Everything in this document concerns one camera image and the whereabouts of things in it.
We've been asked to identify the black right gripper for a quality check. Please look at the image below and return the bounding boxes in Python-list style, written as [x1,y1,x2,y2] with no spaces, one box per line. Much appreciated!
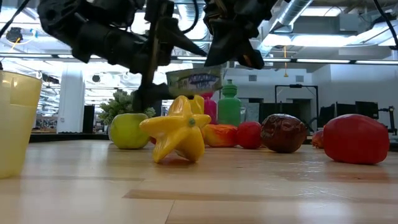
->
[203,0,278,70]

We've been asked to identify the dark maroon toy fruit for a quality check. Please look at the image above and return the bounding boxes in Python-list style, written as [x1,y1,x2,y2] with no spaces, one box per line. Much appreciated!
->
[260,113,308,154]

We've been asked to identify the silver spiral ventilation duct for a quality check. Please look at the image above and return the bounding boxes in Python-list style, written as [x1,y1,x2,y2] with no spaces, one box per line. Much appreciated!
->
[261,0,315,60]

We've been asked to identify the yellow plastic bottle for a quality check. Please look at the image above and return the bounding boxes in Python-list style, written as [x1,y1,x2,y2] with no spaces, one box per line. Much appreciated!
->
[189,95,205,115]

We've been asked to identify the black monitor stand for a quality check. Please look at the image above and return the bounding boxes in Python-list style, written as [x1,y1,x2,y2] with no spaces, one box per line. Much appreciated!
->
[378,105,397,136]

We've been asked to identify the thin black overhead cable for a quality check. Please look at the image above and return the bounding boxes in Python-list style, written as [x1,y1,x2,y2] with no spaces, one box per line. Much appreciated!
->
[372,0,398,51]
[0,0,31,38]

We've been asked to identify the white pillar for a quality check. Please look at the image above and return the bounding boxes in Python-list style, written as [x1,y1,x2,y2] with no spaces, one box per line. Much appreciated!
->
[57,70,86,134]

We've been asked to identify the green toy apple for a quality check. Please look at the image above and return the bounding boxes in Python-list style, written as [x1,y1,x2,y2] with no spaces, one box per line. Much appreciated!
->
[109,113,150,150]

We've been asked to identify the tiny red toy fruit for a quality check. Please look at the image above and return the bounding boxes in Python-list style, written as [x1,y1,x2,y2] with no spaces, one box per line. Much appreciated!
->
[311,129,326,150]

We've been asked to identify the small red toy apple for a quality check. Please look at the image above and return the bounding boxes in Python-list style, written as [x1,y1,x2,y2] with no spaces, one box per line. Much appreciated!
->
[236,121,262,150]

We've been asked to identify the black computer monitor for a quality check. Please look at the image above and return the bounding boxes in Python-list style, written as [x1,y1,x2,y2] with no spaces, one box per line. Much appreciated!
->
[355,100,380,120]
[319,104,336,128]
[336,102,356,118]

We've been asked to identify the tall black gantry frame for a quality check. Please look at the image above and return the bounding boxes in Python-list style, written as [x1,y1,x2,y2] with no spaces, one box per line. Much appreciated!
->
[274,83,319,131]

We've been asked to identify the yellow hanging cord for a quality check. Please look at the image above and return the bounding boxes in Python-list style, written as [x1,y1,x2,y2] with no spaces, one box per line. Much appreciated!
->
[282,45,289,78]

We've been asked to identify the black label food can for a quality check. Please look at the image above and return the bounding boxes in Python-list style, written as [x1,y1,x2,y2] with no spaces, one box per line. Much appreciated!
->
[165,66,224,96]

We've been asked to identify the green artificial plant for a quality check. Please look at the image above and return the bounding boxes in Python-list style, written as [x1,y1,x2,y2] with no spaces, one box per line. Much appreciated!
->
[98,89,157,126]

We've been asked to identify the yellow toy starfruit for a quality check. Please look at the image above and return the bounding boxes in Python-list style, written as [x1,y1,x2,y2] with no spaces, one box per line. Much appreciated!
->
[139,95,212,164]

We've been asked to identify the pink plastic bottle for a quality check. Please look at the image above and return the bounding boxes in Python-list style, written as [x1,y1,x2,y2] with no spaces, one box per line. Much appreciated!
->
[200,91,218,125]

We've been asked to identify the green plastic bottle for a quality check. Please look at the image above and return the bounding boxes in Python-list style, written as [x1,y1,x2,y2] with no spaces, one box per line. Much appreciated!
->
[217,79,243,127]

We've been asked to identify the long ceiling light rail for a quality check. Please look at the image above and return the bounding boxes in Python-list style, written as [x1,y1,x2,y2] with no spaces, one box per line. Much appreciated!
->
[0,53,398,65]

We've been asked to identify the orange red toy mango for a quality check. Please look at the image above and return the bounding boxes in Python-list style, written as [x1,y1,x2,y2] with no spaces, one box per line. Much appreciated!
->
[201,123,239,149]

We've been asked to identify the translucent yellow plastic bin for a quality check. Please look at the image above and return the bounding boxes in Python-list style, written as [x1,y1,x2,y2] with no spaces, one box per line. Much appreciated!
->
[0,70,44,180]

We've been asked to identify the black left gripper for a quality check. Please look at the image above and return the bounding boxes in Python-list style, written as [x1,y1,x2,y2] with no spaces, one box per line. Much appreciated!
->
[92,0,208,113]

